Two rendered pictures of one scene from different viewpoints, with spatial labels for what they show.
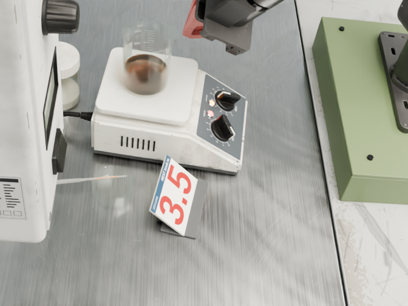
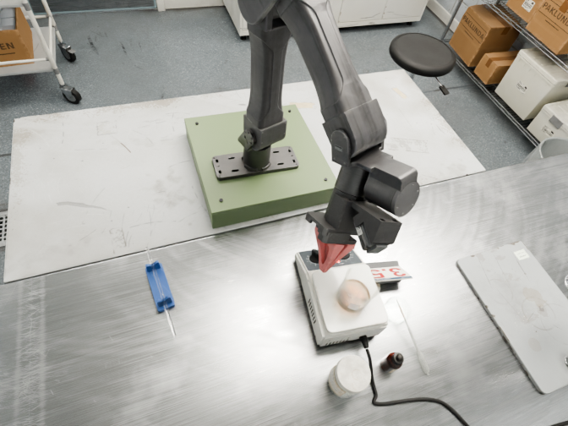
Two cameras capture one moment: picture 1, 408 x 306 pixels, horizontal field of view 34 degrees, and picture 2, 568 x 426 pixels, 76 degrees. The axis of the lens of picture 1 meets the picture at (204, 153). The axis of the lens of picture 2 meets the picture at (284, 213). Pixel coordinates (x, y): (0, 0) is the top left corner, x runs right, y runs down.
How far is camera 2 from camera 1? 92 cm
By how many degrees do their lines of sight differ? 60
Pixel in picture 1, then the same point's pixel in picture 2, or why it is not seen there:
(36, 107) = not seen: outside the picture
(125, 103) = (374, 303)
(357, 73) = (261, 188)
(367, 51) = (237, 185)
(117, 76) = (356, 317)
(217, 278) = (411, 245)
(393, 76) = (264, 168)
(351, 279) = not seen: hidden behind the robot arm
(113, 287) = (445, 290)
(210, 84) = (313, 266)
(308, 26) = (188, 233)
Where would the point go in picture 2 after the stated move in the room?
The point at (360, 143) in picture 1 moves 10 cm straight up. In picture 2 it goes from (318, 184) to (326, 155)
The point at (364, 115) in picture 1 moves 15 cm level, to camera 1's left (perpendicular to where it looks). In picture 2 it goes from (295, 183) to (308, 238)
